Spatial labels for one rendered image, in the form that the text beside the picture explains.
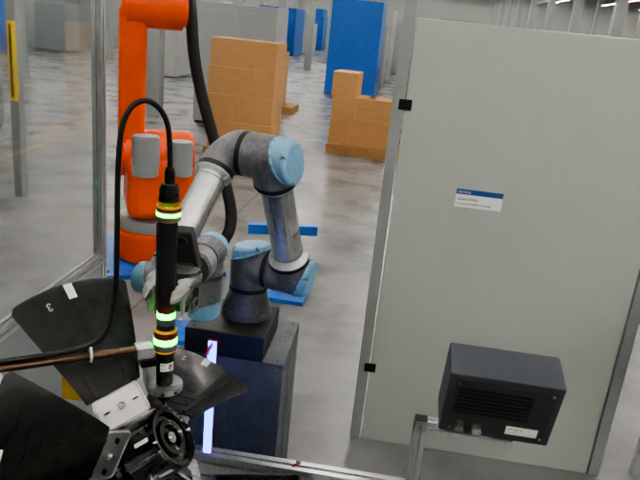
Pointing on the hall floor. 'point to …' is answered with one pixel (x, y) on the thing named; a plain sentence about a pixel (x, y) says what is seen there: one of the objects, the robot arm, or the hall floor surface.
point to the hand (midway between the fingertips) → (160, 294)
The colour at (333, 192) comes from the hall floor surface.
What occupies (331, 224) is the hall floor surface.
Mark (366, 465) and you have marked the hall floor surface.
